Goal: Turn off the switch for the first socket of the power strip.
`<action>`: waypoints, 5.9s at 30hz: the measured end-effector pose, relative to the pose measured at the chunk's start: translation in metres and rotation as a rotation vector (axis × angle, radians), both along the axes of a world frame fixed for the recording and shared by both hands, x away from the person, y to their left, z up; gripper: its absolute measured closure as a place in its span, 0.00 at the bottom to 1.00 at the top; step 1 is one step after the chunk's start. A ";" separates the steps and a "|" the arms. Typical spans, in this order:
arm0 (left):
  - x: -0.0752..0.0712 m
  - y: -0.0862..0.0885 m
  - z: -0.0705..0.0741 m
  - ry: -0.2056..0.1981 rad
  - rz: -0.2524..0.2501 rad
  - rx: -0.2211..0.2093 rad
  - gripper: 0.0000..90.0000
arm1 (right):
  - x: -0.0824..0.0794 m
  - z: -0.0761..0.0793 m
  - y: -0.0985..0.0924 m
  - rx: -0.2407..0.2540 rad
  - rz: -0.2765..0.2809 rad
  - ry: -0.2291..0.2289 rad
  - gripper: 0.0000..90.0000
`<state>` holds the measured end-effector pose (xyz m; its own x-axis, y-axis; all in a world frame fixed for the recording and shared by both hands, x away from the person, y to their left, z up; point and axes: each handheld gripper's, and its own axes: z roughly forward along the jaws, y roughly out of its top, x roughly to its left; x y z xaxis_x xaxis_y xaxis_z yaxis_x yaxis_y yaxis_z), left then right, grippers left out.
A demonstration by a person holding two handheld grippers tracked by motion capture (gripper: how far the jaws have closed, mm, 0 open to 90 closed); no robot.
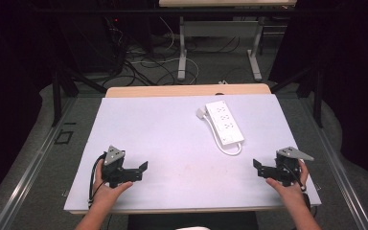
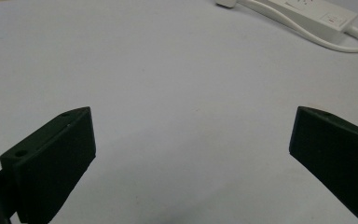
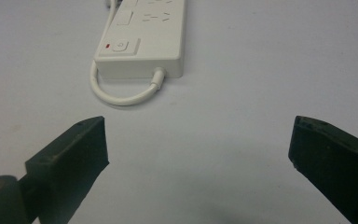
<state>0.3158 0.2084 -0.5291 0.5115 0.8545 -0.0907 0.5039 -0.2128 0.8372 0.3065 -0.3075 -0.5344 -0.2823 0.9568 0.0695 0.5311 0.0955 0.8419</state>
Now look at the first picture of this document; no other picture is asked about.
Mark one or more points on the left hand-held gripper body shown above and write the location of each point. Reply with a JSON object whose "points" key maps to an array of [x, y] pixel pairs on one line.
{"points": [[115, 172]]}

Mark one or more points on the wooden table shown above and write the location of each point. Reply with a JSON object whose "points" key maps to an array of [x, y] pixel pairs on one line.
{"points": [[185, 90]]}

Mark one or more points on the aluminium floor rail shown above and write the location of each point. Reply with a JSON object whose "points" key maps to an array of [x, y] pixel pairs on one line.
{"points": [[28, 175], [338, 166]]}

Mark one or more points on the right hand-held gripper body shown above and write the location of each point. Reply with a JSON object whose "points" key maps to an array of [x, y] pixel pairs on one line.
{"points": [[286, 167]]}

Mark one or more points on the person's left hand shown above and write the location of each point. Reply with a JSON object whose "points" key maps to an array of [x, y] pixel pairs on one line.
{"points": [[107, 195]]}

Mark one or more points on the white table mat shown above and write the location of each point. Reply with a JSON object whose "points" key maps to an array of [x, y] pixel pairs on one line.
{"points": [[179, 159]]}

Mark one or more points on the white power plug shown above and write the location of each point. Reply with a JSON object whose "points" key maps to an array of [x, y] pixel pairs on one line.
{"points": [[201, 113]]}

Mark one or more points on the person's dark clothing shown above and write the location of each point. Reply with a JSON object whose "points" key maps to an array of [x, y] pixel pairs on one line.
{"points": [[191, 221]]}

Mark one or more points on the person's right hand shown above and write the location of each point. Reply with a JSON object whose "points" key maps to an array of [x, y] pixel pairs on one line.
{"points": [[289, 191]]}

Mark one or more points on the white power strip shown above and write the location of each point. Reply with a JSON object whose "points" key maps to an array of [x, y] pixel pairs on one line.
{"points": [[225, 123]]}

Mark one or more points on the white desk with metal legs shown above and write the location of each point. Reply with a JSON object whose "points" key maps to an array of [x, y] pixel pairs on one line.
{"points": [[220, 28]]}

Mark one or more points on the black metal stand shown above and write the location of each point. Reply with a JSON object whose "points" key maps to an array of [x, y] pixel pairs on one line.
{"points": [[57, 96], [317, 92]]}

